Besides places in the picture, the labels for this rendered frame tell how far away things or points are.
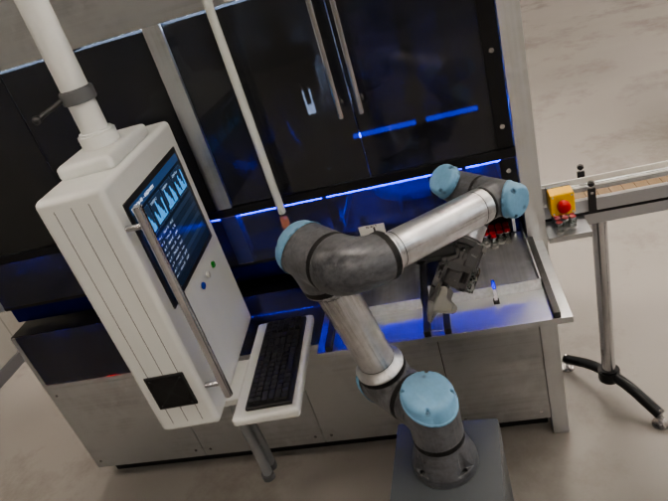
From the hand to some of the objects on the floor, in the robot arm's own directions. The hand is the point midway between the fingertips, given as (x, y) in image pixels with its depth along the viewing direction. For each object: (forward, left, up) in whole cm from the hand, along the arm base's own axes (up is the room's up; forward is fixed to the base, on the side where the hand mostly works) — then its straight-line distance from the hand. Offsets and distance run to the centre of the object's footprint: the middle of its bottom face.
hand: (428, 316), depth 139 cm
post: (+60, -29, -106) cm, 125 cm away
